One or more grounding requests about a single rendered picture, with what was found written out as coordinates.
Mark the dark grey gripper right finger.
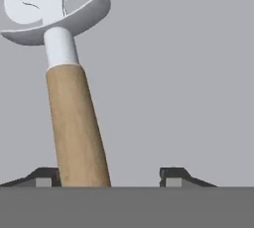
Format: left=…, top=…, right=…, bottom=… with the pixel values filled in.
left=159, top=167, right=218, bottom=188

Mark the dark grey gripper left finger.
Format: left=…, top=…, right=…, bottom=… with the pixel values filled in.
left=0, top=167, right=63, bottom=188

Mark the wooden handled pizza cutter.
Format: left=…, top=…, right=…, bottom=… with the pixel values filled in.
left=0, top=0, right=112, bottom=188

